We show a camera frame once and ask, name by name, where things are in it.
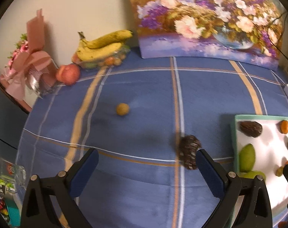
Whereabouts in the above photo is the green apple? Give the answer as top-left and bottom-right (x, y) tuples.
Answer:
(239, 170), (266, 180)

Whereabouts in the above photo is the green mango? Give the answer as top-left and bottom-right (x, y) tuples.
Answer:
(239, 144), (256, 172)

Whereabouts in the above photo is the small orange tangerine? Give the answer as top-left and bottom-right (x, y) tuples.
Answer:
(279, 120), (288, 134)

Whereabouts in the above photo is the dark pine cone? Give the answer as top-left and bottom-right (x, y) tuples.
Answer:
(179, 135), (202, 170)

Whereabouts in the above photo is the dark brown avocado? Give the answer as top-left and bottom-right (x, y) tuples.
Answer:
(239, 120), (263, 138)

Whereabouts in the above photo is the white tray green rim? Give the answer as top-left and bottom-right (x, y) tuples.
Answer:
(231, 114), (288, 224)

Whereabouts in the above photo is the clear glass mug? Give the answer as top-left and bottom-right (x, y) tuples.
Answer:
(0, 158), (26, 186)

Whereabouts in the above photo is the blue plaid tablecloth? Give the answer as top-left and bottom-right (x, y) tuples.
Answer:
(16, 49), (288, 227)

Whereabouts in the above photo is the small tan round fruit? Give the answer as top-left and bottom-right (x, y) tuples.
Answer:
(116, 103), (130, 116)

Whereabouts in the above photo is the peach coloured apple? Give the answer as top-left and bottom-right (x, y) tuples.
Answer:
(56, 65), (65, 82)

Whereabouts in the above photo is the red apple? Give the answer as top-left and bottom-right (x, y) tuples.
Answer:
(62, 64), (80, 86)

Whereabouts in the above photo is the pink flower bouquet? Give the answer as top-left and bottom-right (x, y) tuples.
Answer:
(0, 9), (57, 100)

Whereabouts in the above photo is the flower oil painting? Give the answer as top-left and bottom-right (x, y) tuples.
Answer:
(130, 0), (284, 70)

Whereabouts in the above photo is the lower yellow banana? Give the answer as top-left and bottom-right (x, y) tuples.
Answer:
(76, 42), (123, 61)

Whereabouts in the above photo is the yellow banana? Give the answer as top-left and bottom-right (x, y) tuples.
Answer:
(78, 30), (134, 49)
(76, 42), (123, 61)

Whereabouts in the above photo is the glass fruit bowl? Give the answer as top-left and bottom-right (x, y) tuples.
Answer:
(72, 44), (131, 69)

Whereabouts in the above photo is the upper yellow banana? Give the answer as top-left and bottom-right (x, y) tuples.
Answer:
(78, 30), (134, 49)

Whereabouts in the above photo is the black cable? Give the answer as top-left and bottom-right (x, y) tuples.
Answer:
(267, 11), (288, 65)

